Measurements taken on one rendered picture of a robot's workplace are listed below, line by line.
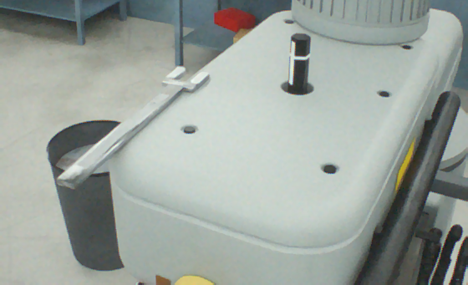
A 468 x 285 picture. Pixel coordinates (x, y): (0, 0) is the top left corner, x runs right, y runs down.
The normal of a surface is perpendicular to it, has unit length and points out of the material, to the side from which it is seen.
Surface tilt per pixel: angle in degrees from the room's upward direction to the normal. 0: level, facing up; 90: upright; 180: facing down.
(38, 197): 0
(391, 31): 90
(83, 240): 94
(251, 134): 0
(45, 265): 0
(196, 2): 90
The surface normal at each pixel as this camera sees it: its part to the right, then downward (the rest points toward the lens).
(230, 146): 0.02, -0.86
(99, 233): 0.10, 0.57
